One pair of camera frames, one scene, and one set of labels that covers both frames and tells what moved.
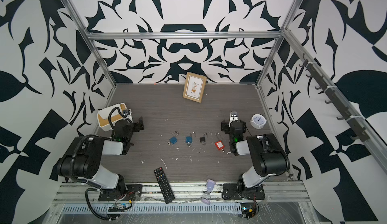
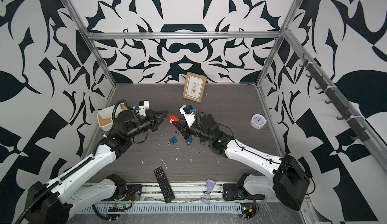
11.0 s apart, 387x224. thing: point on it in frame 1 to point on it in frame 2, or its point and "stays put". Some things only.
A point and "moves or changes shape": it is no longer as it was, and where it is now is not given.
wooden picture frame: x=194 y=87 stays put
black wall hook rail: x=357 y=128 stays put
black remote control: x=164 y=186 stays put
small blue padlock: x=189 y=139 stays put
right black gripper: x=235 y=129 to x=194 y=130
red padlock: x=219 y=144 moves or changes shape
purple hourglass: x=210 y=184 stays put
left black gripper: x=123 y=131 to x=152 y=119
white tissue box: x=107 y=118 stays put
